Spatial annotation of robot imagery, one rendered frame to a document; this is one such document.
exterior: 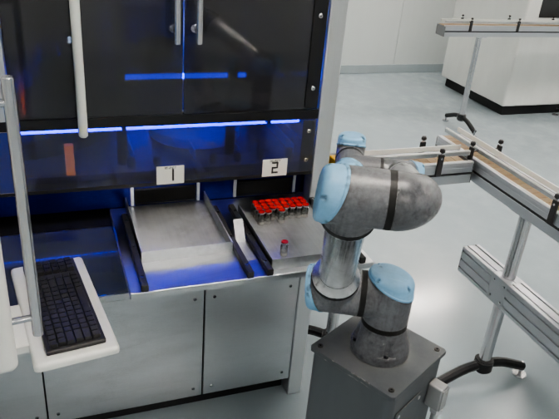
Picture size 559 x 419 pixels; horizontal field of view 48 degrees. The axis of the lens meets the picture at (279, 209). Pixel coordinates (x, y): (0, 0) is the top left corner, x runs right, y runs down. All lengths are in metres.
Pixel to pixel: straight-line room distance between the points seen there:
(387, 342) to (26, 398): 1.30
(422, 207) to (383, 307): 0.42
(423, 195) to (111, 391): 1.54
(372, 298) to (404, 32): 6.21
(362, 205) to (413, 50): 6.59
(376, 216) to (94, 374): 1.42
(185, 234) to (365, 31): 5.65
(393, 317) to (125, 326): 1.02
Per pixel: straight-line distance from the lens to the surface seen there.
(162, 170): 1.94
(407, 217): 1.17
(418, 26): 7.66
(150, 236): 1.89
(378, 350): 1.60
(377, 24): 7.38
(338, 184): 1.15
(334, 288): 1.47
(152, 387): 2.42
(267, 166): 2.03
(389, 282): 1.52
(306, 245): 1.88
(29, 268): 1.44
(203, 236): 1.89
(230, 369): 2.46
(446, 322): 3.22
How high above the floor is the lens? 1.83
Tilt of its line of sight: 27 degrees down
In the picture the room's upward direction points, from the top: 5 degrees clockwise
